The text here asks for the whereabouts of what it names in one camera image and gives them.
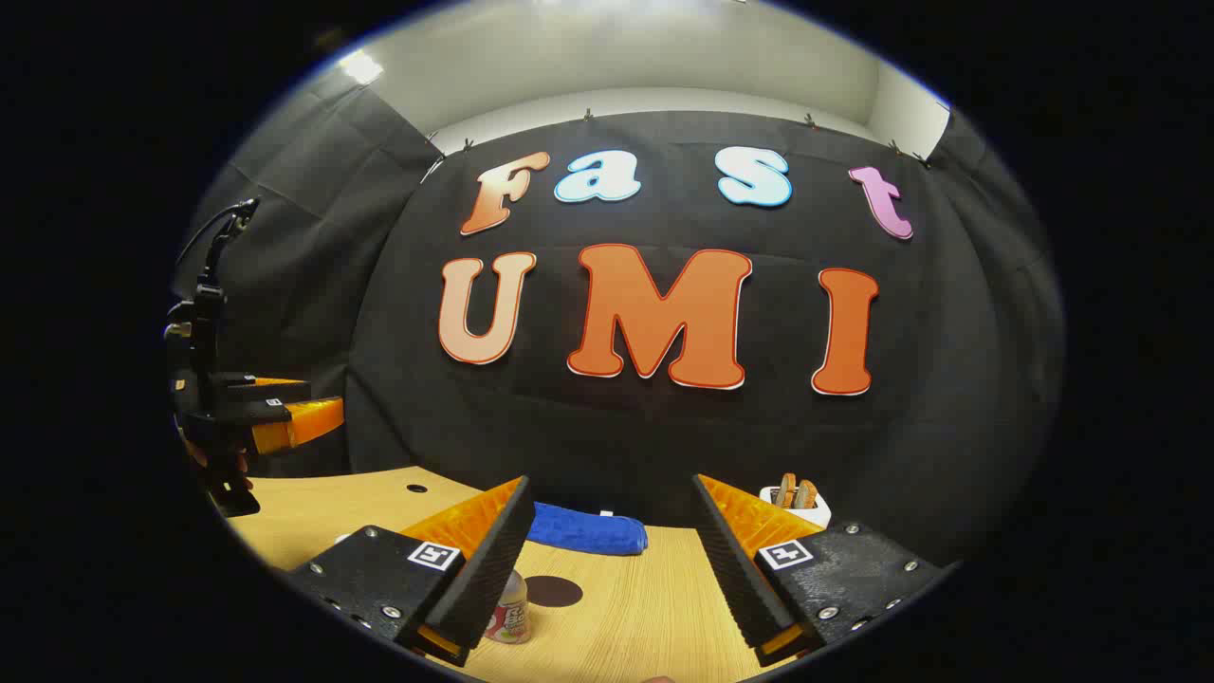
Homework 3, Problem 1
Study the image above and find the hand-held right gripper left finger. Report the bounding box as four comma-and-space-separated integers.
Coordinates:
285, 476, 537, 668

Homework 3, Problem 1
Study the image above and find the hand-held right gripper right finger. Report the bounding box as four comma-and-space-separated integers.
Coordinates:
690, 473, 949, 667

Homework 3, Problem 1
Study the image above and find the black cable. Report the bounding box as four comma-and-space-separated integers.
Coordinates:
175, 196, 262, 286

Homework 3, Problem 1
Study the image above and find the dark round coaster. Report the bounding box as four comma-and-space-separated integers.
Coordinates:
524, 575, 584, 609

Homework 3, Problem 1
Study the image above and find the silver water bottle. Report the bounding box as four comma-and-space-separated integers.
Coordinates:
484, 569, 532, 646

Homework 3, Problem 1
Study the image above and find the blue towel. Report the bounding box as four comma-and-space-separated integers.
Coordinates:
526, 501, 650, 557

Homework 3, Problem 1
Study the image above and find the black backdrop cloth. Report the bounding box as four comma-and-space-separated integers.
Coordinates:
171, 62, 1068, 570

